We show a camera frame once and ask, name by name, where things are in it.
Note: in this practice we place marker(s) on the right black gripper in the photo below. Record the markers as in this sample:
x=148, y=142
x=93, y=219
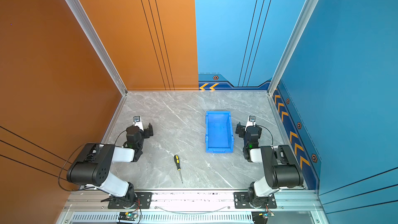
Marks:
x=242, y=128

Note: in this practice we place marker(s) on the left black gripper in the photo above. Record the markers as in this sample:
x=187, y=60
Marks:
x=146, y=134

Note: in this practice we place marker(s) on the black yellow screwdriver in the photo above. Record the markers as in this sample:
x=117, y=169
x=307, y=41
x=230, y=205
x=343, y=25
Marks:
x=177, y=163

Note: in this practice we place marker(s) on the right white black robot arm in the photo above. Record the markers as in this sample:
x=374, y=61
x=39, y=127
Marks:
x=280, y=166

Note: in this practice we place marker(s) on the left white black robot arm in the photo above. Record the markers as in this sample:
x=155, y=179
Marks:
x=91, y=168

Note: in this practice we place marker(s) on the blue plastic bin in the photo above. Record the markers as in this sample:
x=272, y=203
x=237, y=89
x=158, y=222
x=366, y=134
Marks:
x=219, y=136

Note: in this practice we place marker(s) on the right small circuit board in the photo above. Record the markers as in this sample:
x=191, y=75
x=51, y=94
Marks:
x=262, y=217

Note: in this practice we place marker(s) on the left green circuit board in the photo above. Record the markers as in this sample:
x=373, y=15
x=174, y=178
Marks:
x=128, y=218

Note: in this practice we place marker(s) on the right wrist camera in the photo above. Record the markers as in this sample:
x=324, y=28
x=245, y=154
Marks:
x=252, y=118

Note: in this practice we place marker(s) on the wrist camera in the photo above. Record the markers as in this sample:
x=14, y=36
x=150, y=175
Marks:
x=252, y=118
x=137, y=119

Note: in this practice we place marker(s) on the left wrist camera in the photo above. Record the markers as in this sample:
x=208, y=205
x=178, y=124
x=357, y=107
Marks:
x=137, y=119

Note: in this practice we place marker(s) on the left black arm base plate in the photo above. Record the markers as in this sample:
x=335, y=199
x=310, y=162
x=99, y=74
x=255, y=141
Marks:
x=141, y=200

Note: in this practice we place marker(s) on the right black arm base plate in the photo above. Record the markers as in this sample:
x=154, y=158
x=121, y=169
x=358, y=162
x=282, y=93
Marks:
x=242, y=200

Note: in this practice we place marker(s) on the aluminium front rail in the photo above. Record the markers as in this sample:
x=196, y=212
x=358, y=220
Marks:
x=189, y=206

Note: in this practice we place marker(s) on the left aluminium corner post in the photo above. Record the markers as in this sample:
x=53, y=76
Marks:
x=82, y=18

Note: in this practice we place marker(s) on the aluminium corner post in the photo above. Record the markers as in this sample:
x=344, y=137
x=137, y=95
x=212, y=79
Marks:
x=82, y=18
x=301, y=23

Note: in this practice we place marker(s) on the right aluminium corner post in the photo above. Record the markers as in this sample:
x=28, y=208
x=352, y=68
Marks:
x=301, y=23

